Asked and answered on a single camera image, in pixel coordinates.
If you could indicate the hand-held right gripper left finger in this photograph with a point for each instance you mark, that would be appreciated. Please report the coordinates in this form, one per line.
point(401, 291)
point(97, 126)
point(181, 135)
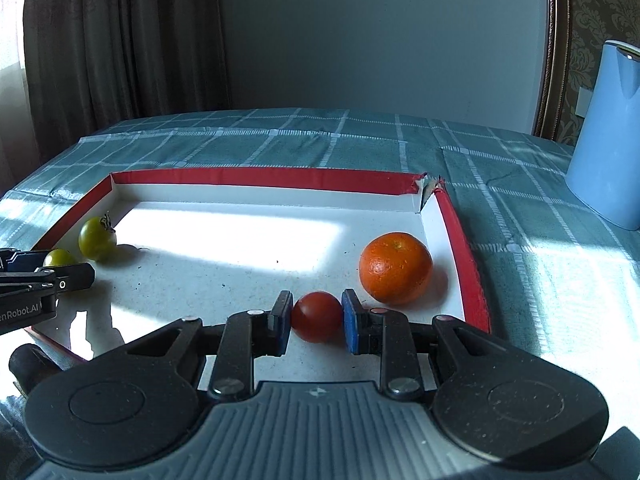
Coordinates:
point(286, 327)

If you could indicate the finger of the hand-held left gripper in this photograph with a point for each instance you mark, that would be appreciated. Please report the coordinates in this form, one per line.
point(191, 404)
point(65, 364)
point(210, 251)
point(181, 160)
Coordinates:
point(70, 277)
point(25, 260)

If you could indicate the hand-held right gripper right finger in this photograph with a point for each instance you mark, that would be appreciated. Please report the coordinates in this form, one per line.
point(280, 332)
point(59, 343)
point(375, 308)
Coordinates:
point(352, 325)

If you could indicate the yellow cherry tomato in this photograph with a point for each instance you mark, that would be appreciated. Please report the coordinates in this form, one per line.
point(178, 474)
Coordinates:
point(59, 257)

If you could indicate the large red cherry tomato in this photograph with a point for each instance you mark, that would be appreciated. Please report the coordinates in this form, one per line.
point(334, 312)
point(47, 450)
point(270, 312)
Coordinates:
point(317, 316)

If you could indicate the red cardboard box lid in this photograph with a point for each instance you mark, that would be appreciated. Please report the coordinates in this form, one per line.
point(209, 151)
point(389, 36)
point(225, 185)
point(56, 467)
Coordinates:
point(225, 240)

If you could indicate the green tomato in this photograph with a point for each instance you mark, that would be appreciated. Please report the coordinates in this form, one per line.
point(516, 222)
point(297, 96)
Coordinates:
point(95, 237)

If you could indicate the dark rounded object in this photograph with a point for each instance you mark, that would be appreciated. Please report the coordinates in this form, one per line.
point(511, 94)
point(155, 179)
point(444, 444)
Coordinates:
point(32, 365)

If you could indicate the orange mandarin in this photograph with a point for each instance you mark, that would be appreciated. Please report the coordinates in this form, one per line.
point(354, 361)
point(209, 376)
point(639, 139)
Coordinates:
point(395, 267)

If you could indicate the white sheer curtain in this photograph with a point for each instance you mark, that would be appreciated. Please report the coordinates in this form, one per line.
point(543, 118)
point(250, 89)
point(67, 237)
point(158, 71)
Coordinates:
point(10, 110)

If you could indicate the teal checked tablecloth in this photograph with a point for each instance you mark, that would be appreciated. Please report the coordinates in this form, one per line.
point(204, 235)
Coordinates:
point(300, 135)

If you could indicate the brown patterned curtain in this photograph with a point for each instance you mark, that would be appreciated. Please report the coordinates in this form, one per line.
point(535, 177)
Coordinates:
point(125, 35)

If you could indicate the blue electric kettle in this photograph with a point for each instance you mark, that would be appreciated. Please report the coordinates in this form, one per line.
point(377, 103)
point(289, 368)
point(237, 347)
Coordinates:
point(605, 135)

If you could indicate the white wall socket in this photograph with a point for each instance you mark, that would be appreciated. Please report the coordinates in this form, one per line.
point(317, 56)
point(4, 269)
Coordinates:
point(584, 101)

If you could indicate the dark wooden wall frame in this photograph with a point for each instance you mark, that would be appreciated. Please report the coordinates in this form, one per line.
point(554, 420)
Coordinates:
point(550, 60)

